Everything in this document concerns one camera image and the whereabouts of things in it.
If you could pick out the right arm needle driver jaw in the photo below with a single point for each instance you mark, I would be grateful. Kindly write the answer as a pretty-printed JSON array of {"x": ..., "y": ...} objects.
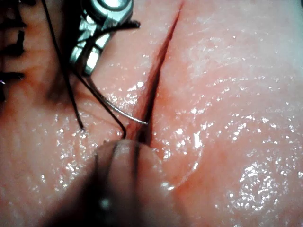
[
  {"x": 94, "y": 60},
  {"x": 81, "y": 50}
]

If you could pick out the right arm needle driver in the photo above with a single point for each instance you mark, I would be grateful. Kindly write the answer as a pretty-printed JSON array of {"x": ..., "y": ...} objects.
[{"x": 111, "y": 10}]

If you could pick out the black thread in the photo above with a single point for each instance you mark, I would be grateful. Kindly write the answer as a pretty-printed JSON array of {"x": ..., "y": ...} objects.
[{"x": 70, "y": 94}]

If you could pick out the curved steel needle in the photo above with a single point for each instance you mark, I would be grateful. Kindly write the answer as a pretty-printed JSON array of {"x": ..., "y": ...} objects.
[{"x": 132, "y": 119}]

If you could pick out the dark left arm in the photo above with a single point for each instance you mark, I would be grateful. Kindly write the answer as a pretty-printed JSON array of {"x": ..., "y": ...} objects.
[{"x": 123, "y": 189}]

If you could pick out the black stitching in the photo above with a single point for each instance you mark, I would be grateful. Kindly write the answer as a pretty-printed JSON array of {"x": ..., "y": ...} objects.
[{"x": 13, "y": 49}]

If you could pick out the tissue pad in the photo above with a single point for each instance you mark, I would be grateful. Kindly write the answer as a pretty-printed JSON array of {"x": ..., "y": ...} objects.
[{"x": 225, "y": 99}]

